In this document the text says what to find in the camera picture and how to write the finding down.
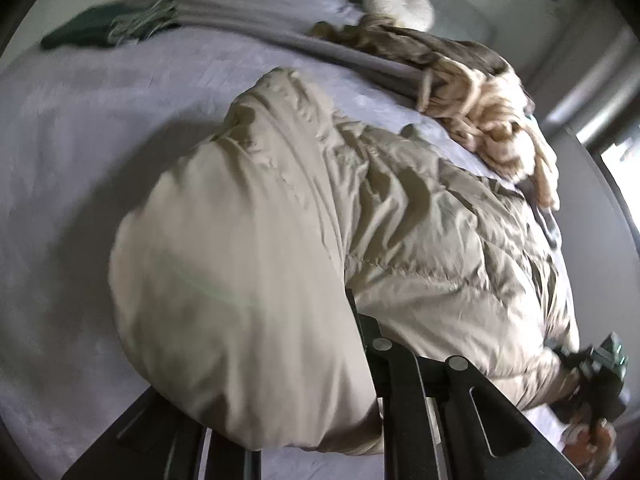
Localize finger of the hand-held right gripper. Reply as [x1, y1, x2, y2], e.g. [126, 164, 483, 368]
[552, 349, 586, 386]

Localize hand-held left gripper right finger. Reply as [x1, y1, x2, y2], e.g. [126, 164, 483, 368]
[345, 289, 579, 480]

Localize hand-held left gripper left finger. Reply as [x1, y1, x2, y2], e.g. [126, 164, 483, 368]
[62, 389, 262, 480]

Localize beige quilted puffer jacket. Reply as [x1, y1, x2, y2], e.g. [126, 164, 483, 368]
[109, 66, 581, 456]

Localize person's right hand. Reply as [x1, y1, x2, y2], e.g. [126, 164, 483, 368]
[562, 410, 619, 477]

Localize grey flat panel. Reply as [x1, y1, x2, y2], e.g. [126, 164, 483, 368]
[555, 125, 640, 346]

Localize grey cloth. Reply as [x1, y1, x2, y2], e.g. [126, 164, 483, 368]
[530, 200, 562, 252]

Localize window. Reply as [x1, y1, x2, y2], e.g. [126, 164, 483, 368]
[575, 120, 640, 181]

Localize cream striped garment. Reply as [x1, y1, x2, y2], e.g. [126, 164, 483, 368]
[414, 55, 561, 211]

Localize grey curtain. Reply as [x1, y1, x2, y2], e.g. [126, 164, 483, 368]
[540, 25, 640, 133]

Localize bed with lavender blanket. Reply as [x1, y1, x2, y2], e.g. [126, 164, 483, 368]
[0, 0, 601, 480]

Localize olive grey jacket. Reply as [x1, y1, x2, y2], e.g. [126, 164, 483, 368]
[310, 19, 511, 80]

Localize grey throw blanket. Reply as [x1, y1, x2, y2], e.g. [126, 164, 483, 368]
[165, 0, 431, 108]

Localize round white cushion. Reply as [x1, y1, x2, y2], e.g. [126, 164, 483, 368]
[361, 0, 435, 32]

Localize folded denim jeans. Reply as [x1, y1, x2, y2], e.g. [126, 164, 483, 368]
[107, 0, 181, 43]

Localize dark green folded garment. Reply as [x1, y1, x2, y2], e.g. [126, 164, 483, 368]
[40, 2, 121, 51]

